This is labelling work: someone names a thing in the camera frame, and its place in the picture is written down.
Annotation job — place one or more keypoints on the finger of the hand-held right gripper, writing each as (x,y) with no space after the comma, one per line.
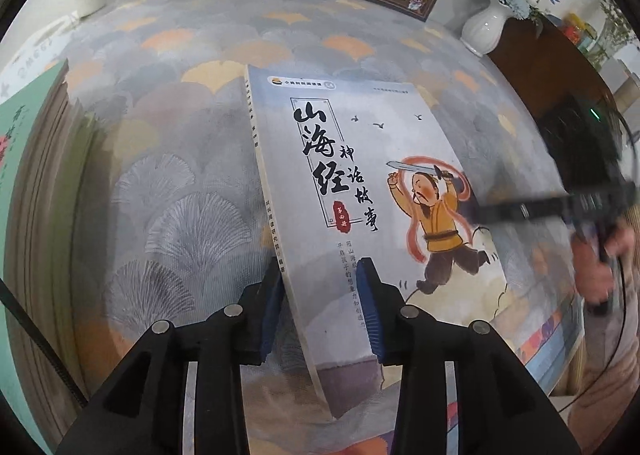
(520,212)

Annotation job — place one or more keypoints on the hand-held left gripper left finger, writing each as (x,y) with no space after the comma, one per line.
(272,320)

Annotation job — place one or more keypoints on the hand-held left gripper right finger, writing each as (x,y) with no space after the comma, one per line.
(372,320)

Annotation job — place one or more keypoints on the purple banded cloud print book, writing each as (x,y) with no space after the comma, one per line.
(350,145)

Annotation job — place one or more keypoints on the stack of thin books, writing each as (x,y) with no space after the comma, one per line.
(45,235)

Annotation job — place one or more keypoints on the teal green book robed child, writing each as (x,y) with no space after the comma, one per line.
(25,135)

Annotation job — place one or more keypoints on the person's right forearm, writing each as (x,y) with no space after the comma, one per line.
(610,375)

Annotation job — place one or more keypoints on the person's right hand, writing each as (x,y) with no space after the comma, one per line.
(585,270)

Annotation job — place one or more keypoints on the brown wooden cabinet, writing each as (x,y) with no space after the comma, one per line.
(550,65)

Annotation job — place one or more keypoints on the colourful small boxes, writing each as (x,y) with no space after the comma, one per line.
(580,35)

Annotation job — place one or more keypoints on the green potted plant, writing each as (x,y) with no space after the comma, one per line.
(617,25)

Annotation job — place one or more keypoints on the white ribbed vase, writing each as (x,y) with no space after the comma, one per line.
(482,30)

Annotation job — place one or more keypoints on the ginkgo leaf patterned mat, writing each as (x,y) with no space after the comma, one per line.
(200,160)

